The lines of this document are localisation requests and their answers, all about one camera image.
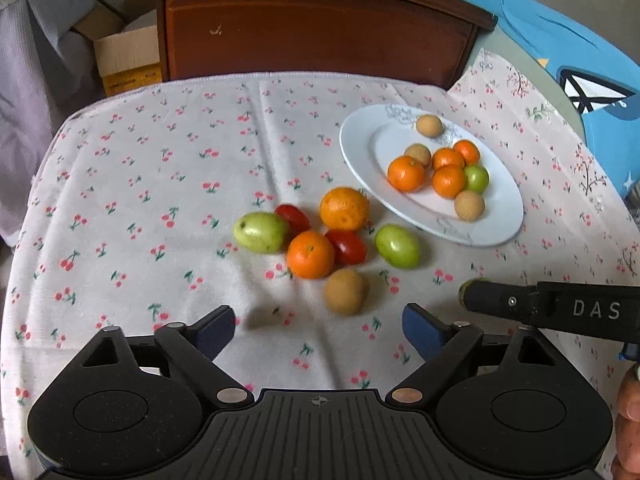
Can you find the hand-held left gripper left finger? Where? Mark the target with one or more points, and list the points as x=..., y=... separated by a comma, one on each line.
x=217, y=327

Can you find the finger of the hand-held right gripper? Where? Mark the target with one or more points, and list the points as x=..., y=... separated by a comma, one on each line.
x=495, y=300

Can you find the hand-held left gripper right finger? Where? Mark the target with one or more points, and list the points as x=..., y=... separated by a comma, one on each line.
x=422, y=330

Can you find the brown longan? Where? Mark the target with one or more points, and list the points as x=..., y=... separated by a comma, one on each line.
x=429, y=125
x=418, y=154
x=346, y=290
x=469, y=205

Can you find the red cherry tomato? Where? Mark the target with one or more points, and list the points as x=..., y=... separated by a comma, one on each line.
x=347, y=247
x=292, y=215

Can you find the small orange mandarin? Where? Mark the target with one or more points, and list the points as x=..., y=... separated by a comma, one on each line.
x=310, y=254
x=449, y=181
x=448, y=157
x=466, y=152
x=406, y=173

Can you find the large orange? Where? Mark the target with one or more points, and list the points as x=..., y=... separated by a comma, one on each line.
x=344, y=208

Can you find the white floral plate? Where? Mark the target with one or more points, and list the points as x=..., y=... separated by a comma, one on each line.
x=370, y=140

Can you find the person's right hand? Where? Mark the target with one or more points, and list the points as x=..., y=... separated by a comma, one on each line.
x=627, y=410

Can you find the cherry print tablecloth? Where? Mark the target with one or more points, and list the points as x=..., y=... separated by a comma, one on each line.
x=150, y=160

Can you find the pale green bedsheet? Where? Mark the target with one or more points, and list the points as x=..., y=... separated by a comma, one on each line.
x=520, y=55

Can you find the blue printed quilt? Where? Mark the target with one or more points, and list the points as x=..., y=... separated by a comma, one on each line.
x=550, y=35

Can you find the open yellow cardboard box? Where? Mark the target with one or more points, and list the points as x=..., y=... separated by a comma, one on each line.
x=127, y=60

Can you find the lilac grey cloth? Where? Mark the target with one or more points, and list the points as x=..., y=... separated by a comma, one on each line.
x=40, y=85

